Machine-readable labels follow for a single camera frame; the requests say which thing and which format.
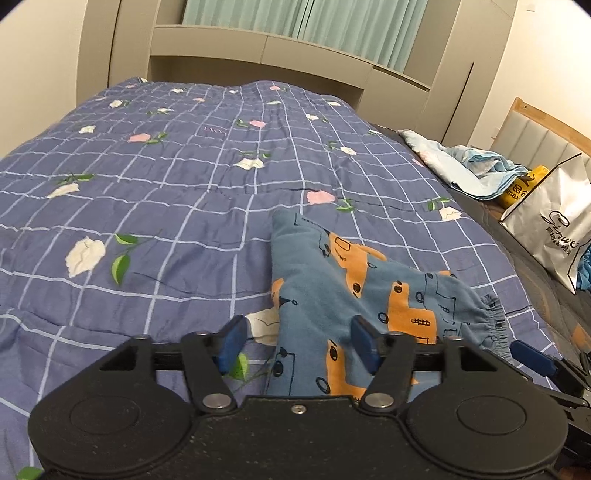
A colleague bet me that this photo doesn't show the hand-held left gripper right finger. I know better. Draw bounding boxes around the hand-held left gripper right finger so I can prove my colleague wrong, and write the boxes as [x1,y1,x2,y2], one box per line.
[349,315,509,413]

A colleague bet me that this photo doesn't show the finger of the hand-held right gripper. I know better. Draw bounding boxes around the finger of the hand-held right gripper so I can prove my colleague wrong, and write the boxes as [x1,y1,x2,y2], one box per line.
[510,340,591,409]

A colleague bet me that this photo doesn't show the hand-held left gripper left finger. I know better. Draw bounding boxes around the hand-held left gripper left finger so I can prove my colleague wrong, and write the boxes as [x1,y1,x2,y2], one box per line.
[98,315,250,413]

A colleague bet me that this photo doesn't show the blue pants with orange print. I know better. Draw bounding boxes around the blue pants with orange print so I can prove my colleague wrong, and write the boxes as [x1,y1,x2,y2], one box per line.
[265,209,513,398]

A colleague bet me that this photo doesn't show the grey quilted mattress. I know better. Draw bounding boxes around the grey quilted mattress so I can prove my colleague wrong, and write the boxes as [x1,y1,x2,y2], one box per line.
[374,122,591,365]

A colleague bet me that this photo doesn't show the white paper bag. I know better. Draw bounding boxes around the white paper bag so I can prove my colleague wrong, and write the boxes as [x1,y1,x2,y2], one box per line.
[499,152,591,295]

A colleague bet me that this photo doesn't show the purple checked floral blanket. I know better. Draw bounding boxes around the purple checked floral blanket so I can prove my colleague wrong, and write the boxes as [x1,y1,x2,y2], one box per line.
[0,78,562,480]

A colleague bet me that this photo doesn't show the yellow packet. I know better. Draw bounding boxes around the yellow packet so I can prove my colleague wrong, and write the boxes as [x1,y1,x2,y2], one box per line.
[496,166,550,209]

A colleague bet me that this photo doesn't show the light blue crumpled cloth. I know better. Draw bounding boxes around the light blue crumpled cloth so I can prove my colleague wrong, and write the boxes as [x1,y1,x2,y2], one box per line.
[398,129,530,202]

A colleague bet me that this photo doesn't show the padded wooden headboard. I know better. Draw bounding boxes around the padded wooden headboard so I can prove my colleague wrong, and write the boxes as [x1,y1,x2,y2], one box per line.
[489,97,591,172]

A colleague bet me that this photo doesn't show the beige built-in wardrobe unit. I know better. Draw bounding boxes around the beige built-in wardrobe unit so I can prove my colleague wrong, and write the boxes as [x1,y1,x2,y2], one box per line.
[83,0,519,145]

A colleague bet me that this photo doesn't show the pale green curtain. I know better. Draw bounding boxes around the pale green curtain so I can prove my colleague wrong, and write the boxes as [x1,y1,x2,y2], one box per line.
[298,0,463,70]
[182,0,315,40]

